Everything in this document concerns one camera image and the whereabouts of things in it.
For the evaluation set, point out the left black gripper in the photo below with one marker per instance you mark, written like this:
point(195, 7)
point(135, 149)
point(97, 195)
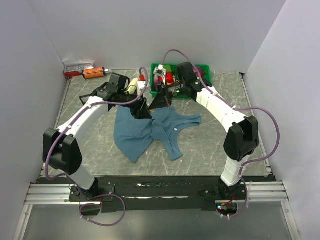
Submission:
point(143, 113)

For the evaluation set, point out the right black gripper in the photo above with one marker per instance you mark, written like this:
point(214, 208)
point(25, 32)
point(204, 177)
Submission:
point(162, 99)

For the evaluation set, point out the blue tank top garment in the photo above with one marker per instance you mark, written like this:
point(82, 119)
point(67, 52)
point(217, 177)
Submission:
point(134, 136)

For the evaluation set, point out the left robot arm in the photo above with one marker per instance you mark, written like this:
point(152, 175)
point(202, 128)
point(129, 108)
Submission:
point(61, 152)

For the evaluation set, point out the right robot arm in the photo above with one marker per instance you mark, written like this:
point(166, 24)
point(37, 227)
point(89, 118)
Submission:
point(241, 131)

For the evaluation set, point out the red bell pepper toy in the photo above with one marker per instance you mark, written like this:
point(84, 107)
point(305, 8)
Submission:
point(169, 78)

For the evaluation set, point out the white daikon radish toy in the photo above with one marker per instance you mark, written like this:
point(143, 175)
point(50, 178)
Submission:
point(132, 88)

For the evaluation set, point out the green bell pepper toy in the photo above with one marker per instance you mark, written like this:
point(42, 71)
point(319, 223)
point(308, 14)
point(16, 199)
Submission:
point(168, 68)

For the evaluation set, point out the purple onion toy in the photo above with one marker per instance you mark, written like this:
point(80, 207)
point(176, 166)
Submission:
point(199, 71)

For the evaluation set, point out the green plastic tray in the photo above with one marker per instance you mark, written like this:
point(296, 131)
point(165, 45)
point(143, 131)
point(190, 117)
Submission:
point(206, 68)

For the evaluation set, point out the black folding stand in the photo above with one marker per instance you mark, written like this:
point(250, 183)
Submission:
point(84, 98)

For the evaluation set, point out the orange black cylinder tool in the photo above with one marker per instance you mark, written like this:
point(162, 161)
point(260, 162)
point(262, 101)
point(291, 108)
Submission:
point(97, 72)

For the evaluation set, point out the red white box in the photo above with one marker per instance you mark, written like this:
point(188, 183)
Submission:
point(77, 70)

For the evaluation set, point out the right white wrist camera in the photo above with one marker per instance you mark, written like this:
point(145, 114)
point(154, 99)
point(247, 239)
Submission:
point(160, 73)

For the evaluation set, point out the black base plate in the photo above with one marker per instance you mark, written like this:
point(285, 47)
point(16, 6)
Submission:
point(150, 193)

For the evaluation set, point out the aluminium frame rail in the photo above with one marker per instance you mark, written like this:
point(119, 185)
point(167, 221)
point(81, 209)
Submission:
point(58, 194)

